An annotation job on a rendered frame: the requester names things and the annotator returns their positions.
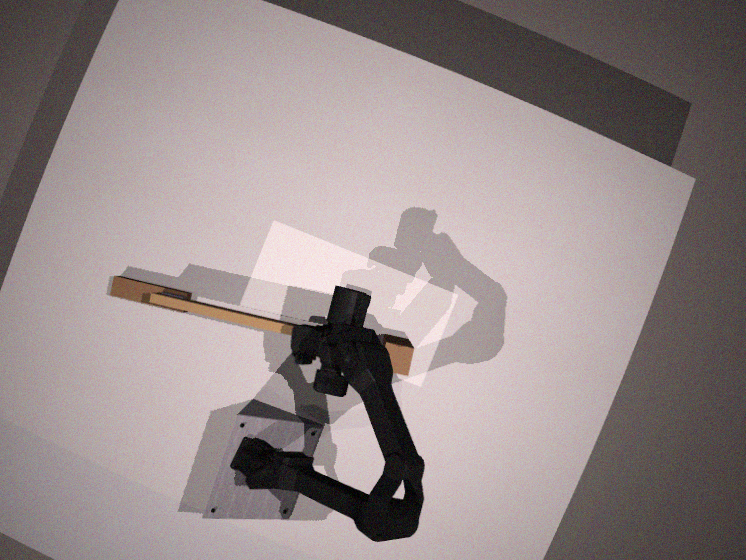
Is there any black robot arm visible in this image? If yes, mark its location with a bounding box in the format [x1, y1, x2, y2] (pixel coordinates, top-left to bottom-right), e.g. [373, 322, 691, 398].
[230, 285, 425, 542]

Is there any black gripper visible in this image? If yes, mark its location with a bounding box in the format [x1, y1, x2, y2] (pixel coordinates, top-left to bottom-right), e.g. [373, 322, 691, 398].
[313, 326, 348, 397]

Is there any long brown wooden rail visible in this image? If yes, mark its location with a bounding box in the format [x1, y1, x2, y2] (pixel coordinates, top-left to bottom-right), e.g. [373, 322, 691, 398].
[149, 293, 297, 336]

